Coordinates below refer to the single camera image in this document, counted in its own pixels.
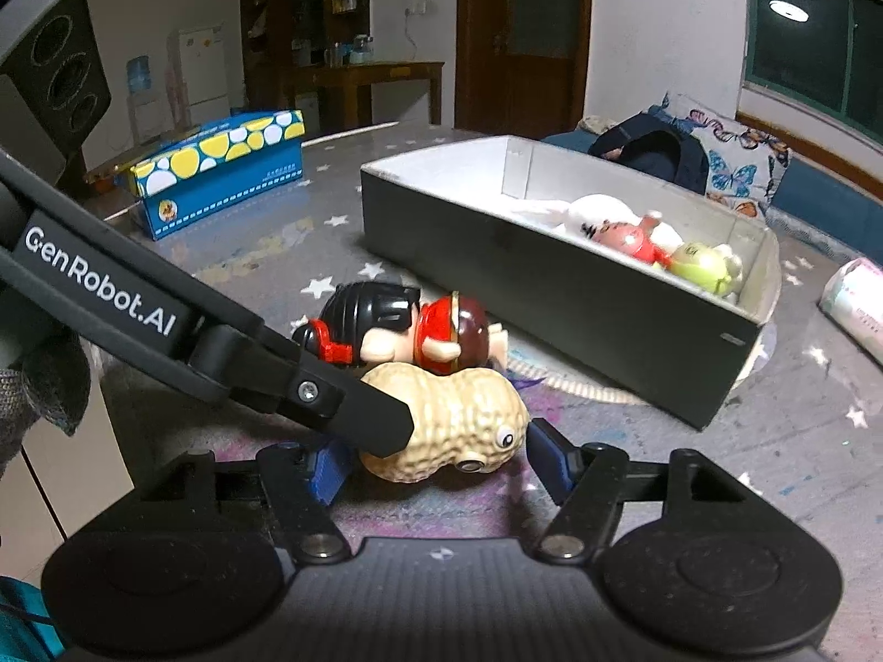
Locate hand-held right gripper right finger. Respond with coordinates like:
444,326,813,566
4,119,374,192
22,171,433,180
528,420,756,563

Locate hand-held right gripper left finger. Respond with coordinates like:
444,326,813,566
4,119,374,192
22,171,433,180
141,437,354,563

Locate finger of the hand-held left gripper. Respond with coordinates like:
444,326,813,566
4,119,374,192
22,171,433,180
189,321,416,460

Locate black red toy figure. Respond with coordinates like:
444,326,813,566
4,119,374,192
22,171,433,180
291,282,512,379

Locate beige peanut toy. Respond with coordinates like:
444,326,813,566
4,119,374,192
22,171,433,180
355,365,532,485

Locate grey cardboard box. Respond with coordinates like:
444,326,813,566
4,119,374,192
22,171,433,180
359,134,780,432

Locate pink round toy figure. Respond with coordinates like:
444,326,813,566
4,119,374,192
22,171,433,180
594,212,673,269

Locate green round toy figure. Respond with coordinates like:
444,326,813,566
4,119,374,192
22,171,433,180
668,241,744,299

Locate white plush rabbit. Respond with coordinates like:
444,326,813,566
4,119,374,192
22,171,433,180
514,193,680,270

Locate grey star print tablecloth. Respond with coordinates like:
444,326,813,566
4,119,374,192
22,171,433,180
83,120,883,567

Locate blue yellow tissue box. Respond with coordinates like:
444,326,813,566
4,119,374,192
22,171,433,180
132,109,306,242

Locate water dispenser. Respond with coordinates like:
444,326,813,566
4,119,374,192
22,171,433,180
126,55,164,143

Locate white refrigerator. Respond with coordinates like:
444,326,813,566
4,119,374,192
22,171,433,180
167,22,230,125

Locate dark wooden bookshelf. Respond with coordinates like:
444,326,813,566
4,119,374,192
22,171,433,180
239,0,387,118

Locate black backpack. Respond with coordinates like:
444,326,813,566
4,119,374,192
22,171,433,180
588,114,710,195

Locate brown wooden desk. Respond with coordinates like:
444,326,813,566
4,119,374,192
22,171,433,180
283,61,446,139

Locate teal cloth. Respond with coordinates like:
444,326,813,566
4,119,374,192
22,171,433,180
0,575,55,662

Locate butterfly print pillow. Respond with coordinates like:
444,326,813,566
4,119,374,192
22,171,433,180
648,92,793,218

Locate blue cushioned wooden sofa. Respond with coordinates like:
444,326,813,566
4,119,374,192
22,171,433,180
541,106,883,239

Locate brown wooden door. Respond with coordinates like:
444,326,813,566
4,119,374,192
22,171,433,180
455,0,594,139

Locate green framed window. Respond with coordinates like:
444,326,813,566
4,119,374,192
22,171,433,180
737,0,883,153

